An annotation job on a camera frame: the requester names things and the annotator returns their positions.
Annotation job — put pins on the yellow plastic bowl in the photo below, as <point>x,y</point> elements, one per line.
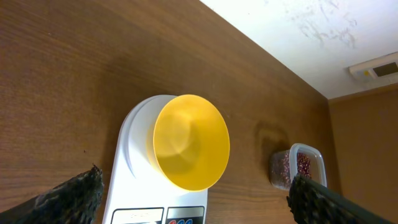
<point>188,143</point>

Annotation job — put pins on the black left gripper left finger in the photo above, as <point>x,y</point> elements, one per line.
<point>74,201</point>

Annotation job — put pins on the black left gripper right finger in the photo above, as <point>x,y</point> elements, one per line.
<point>311,202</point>

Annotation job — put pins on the clear plastic bean container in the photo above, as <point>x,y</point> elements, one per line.
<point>317,168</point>

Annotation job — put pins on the red adzuki beans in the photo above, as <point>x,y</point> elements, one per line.
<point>280,169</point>

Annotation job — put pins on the white digital kitchen scale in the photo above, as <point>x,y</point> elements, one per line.
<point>137,192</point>

